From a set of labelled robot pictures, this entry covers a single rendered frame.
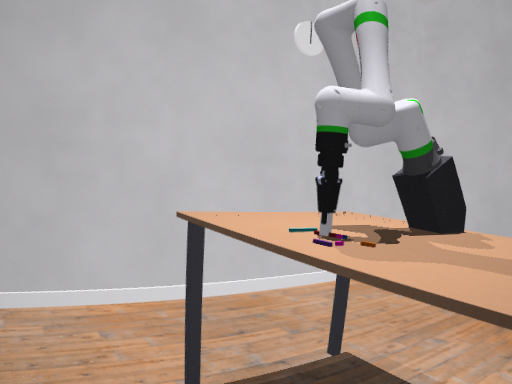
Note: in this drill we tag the purple rod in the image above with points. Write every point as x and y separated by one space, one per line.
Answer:
321 242

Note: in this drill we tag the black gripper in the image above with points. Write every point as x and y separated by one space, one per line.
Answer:
330 164

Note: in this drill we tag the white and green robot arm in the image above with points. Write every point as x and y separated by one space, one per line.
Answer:
370 102

